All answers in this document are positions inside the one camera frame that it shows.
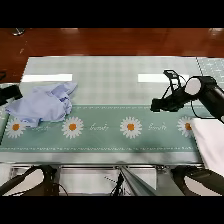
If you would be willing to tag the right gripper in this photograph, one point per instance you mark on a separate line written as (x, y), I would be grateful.
(168, 102)

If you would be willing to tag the light blue shirt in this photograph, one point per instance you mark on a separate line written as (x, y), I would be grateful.
(43, 103)

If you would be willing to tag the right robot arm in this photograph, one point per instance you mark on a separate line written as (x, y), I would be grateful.
(208, 91)

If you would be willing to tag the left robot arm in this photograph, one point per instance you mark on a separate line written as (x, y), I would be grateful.
(10, 94)

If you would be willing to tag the white garment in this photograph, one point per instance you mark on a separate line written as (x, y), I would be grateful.
(211, 143)

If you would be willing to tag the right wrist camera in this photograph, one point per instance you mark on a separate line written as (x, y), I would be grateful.
(171, 74)

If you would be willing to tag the silver frame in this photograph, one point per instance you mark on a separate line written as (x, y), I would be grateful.
(140, 186)

